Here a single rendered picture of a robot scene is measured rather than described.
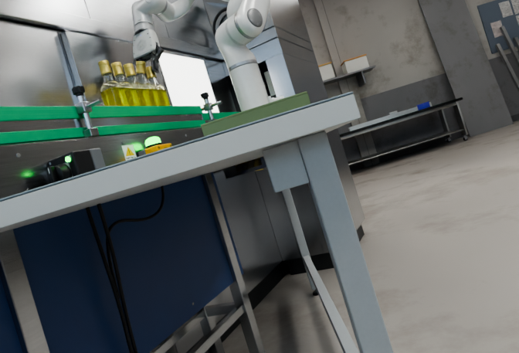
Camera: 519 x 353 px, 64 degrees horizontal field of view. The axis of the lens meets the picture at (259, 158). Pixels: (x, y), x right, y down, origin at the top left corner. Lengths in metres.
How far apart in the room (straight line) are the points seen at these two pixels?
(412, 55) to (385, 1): 1.19
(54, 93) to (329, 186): 1.11
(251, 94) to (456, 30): 8.00
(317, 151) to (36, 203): 0.36
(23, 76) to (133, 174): 0.96
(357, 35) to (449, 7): 1.80
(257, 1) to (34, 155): 0.76
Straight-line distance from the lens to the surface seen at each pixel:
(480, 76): 8.98
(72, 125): 1.11
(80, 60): 1.60
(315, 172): 0.56
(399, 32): 8.99
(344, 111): 0.53
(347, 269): 0.59
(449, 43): 8.97
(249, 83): 1.29
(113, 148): 1.14
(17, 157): 0.97
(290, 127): 0.52
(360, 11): 8.91
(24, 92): 1.45
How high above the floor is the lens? 0.70
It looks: level
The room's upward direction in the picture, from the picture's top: 17 degrees counter-clockwise
